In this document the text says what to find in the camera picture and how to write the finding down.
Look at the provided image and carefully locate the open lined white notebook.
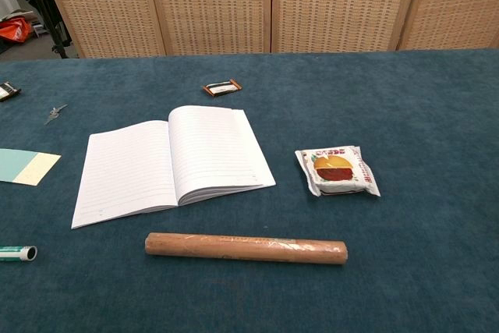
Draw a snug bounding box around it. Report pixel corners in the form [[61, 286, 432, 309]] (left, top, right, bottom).
[[71, 105, 277, 229]]

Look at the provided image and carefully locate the dark blue table cloth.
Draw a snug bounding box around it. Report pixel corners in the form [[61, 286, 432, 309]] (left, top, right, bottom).
[[0, 48, 499, 333]]

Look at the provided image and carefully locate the light blue card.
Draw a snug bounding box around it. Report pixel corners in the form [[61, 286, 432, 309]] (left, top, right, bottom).
[[0, 148, 62, 186]]

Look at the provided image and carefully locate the wicker wooden folding screen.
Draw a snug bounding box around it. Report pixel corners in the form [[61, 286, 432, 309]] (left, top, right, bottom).
[[37, 0, 499, 59]]

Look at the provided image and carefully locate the black tripod stand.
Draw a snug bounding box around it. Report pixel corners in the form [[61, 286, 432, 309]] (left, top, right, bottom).
[[15, 0, 73, 59]]

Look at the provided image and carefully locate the brown wooden stick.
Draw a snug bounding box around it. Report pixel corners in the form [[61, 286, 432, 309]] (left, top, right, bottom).
[[144, 232, 348, 265]]

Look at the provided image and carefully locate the orange bag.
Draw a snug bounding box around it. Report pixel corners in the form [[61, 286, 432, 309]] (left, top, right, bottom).
[[0, 16, 33, 44]]

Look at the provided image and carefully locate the white snack packet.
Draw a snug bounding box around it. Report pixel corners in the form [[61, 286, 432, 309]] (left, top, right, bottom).
[[294, 145, 381, 198]]

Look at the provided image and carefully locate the green white marker pen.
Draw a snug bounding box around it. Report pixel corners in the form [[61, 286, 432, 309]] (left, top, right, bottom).
[[0, 245, 38, 263]]

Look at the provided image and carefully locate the small clear silver clip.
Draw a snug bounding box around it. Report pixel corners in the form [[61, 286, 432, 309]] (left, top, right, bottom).
[[44, 104, 69, 126]]

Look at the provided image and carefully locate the small brown white candy wrapper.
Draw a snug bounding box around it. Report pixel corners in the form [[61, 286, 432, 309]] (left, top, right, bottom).
[[0, 81, 22, 102], [202, 80, 243, 97]]

